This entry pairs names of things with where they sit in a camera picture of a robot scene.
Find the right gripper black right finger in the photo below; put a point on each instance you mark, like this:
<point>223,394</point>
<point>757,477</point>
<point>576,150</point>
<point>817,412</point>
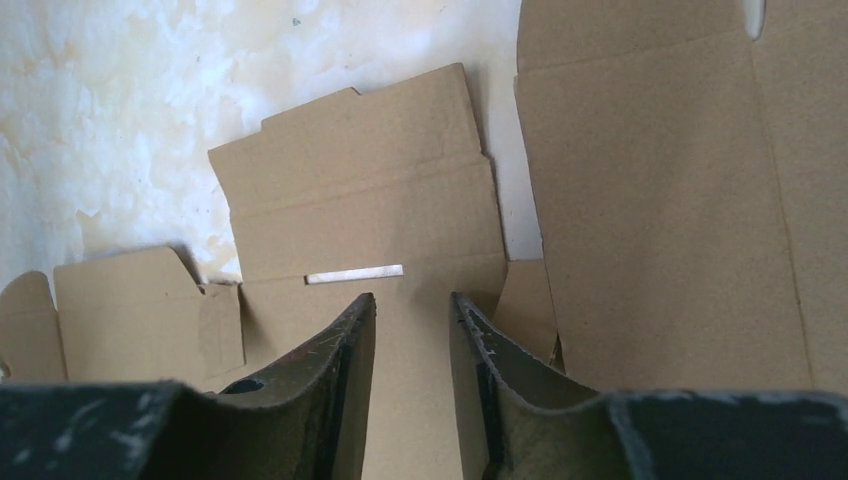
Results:
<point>518,418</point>

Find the large brown cardboard sheet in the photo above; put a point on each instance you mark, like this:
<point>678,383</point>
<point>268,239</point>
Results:
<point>691,189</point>

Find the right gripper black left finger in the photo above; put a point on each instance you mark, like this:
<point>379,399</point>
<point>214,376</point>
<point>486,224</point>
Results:
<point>303,416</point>

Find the brown cardboard box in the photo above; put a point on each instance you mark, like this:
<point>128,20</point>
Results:
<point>387,193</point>

